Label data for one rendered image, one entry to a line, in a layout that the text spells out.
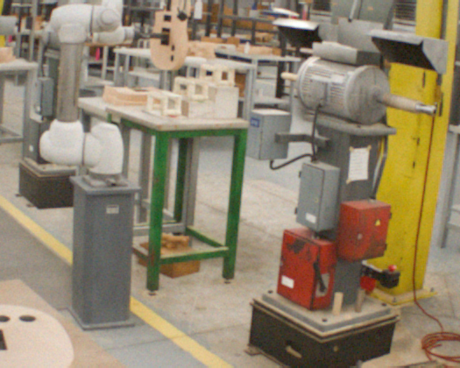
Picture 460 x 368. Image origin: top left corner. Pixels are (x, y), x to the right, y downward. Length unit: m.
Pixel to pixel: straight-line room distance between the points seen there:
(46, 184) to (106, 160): 2.15
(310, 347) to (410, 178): 1.35
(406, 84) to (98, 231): 1.87
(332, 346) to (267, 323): 0.37
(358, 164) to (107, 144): 1.13
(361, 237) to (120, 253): 1.14
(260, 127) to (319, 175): 0.32
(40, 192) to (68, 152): 2.13
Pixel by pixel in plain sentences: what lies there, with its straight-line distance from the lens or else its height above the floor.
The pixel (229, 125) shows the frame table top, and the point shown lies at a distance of 4.27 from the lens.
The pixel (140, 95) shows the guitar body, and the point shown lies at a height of 0.98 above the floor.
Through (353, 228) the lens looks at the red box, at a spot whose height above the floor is 0.70.
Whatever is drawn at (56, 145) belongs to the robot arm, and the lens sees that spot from 3.65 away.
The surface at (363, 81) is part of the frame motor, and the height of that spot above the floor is 1.31.
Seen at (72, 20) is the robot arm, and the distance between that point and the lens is 3.55.
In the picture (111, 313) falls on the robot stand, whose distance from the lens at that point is 3.85.
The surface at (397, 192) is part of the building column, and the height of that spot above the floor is 0.62.
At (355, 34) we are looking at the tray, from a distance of 3.56.
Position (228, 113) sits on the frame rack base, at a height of 0.96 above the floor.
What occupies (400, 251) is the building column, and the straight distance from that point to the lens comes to 4.51.
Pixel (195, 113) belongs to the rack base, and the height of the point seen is 0.96.
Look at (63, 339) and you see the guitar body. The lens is 1.53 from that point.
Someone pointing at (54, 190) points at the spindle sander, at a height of 0.14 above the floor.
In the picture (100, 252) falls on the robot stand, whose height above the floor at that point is 0.40.
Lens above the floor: 1.60
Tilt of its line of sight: 13 degrees down
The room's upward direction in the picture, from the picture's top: 5 degrees clockwise
